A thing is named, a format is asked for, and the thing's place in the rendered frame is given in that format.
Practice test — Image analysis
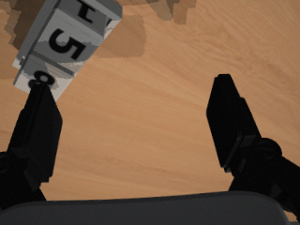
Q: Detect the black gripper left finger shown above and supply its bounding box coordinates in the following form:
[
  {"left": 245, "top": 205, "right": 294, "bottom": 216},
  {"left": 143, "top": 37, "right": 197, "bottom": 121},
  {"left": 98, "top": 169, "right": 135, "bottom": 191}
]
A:
[{"left": 0, "top": 83, "right": 63, "bottom": 212}]

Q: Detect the white number cube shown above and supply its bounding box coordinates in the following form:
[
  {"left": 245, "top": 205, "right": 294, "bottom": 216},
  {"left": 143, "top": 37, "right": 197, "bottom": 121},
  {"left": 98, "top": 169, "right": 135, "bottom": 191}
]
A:
[
  {"left": 13, "top": 48, "right": 75, "bottom": 102},
  {"left": 31, "top": 0, "right": 108, "bottom": 73}
]

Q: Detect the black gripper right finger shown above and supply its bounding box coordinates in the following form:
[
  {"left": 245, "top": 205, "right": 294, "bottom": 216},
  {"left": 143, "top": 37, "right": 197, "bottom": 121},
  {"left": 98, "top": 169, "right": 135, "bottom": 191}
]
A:
[{"left": 206, "top": 74, "right": 300, "bottom": 223}]

